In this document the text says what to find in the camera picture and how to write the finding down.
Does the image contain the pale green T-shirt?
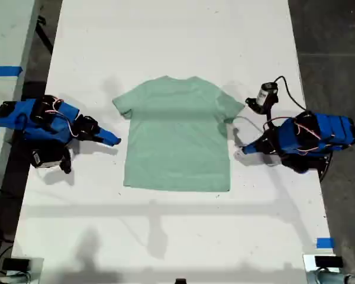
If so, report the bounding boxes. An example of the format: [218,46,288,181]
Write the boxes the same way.
[111,75,245,192]

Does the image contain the black metal table leg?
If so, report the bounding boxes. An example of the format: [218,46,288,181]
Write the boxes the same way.
[35,14,54,56]

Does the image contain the square blue tape piece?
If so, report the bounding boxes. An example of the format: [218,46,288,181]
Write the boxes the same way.
[316,237,335,249]

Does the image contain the shiny metal clamp plate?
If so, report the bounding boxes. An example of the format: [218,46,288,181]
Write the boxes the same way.
[11,257,44,284]
[302,253,341,284]

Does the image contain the pale side table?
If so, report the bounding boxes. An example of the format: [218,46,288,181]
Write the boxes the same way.
[0,0,42,228]

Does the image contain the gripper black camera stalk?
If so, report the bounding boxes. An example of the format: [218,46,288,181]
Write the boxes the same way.
[244,96,278,125]
[60,144,74,175]

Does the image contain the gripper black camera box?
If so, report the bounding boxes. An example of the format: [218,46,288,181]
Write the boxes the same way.
[256,82,279,106]
[31,149,63,170]

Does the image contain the gripper black camera cable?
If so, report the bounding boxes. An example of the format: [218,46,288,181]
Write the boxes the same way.
[272,75,307,112]

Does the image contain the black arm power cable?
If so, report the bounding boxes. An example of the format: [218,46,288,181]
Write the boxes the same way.
[318,147,334,183]

